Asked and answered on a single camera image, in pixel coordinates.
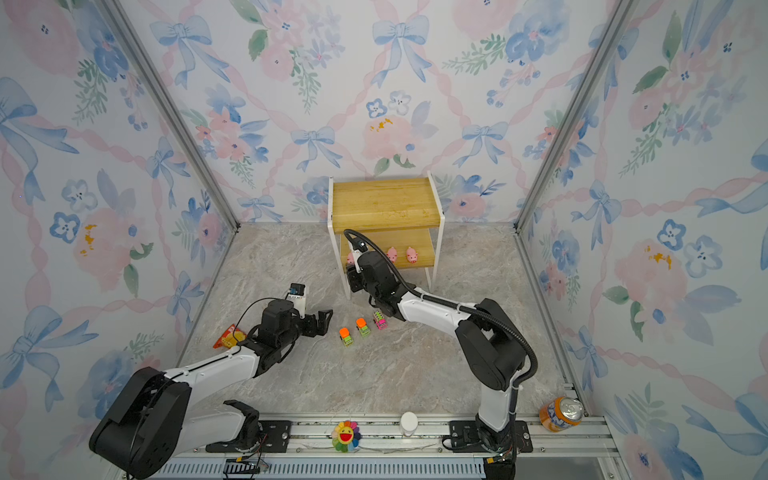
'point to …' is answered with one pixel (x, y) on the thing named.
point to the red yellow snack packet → (227, 338)
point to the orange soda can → (561, 414)
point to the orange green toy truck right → (363, 327)
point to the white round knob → (409, 423)
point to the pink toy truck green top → (379, 320)
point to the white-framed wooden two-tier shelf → (402, 215)
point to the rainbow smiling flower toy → (346, 436)
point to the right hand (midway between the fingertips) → (354, 259)
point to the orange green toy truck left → (345, 335)
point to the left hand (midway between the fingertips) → (319, 307)
